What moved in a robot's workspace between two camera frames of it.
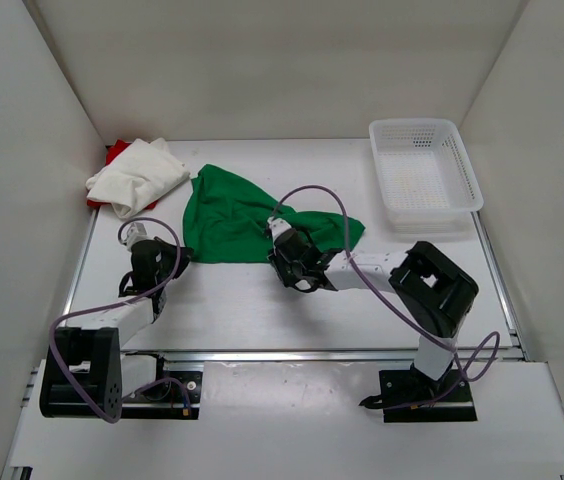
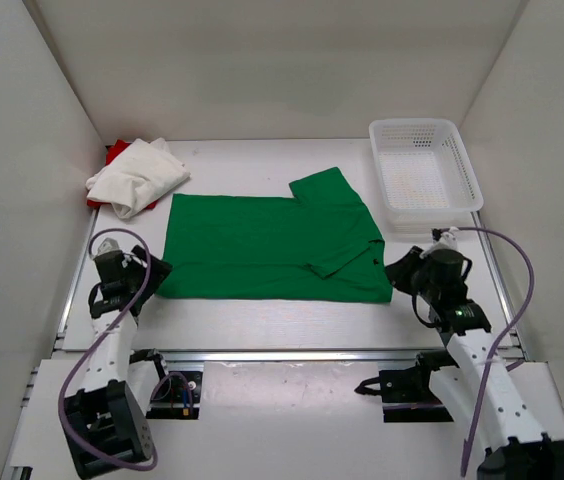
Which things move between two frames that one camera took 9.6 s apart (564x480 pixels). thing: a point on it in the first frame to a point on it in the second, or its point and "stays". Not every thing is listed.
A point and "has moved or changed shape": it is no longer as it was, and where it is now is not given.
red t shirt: (112, 151) stays
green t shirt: (226, 221) has moved or changed shape
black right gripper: (279, 259) to (398, 272)
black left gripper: (186, 256) to (158, 272)
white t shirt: (140, 175) stays
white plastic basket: (425, 175) stays
